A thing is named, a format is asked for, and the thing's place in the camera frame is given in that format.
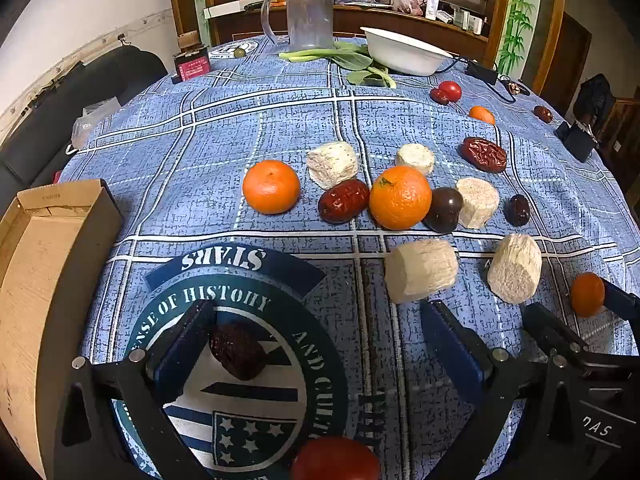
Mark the dark purple passion fruit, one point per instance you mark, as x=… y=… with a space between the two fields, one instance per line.
x=444 y=209

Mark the small orange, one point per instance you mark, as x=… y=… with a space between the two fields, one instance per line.
x=587 y=294
x=481 y=115

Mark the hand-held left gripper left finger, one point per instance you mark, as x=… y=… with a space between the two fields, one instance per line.
x=184 y=342

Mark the blue printed tablecloth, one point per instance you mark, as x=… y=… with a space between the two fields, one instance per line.
x=200 y=130

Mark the glossy red date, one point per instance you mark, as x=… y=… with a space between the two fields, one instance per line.
x=344 y=201

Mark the black power adapter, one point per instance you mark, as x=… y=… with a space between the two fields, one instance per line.
x=482 y=70

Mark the black sofa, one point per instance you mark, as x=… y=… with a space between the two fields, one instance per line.
x=75 y=90

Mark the white bowl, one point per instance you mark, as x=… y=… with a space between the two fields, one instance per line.
x=405 y=52

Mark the small dark purple fruit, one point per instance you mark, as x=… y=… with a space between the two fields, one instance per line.
x=517 y=209

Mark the large wrinkled red date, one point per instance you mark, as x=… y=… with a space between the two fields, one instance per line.
x=484 y=154

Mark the red tin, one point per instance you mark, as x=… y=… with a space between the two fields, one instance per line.
x=192 y=66

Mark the cardboard box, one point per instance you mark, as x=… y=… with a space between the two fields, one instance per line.
x=40 y=280

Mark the wooden cabinet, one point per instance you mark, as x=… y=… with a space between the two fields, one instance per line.
x=350 y=20

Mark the red tomato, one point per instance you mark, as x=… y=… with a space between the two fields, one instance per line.
x=335 y=462
x=451 y=90

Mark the white tube bottle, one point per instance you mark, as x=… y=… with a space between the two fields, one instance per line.
x=433 y=0

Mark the small brown carton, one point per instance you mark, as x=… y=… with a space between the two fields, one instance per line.
x=188 y=40

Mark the large orange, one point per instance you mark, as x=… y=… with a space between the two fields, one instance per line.
x=400 y=197

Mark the mandarin orange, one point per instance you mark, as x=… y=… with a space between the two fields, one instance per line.
x=271 y=186

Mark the clear plastic bag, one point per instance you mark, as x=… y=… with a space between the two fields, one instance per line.
x=84 y=127

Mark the small green fruit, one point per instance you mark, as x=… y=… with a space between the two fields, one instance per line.
x=239 y=52

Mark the green leafy vegetables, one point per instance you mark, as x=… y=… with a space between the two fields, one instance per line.
x=350 y=60

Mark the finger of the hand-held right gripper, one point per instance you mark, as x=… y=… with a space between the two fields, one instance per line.
x=552 y=330
x=622 y=300

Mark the dark dried red date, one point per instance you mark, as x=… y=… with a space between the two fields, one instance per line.
x=239 y=352

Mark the small red date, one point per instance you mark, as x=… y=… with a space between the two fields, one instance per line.
x=439 y=96

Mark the clear plastic pitcher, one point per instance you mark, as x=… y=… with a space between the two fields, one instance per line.
x=302 y=15

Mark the small black box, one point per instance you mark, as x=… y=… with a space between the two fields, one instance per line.
x=579 y=139

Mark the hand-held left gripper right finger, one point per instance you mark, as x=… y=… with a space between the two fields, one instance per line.
x=452 y=342

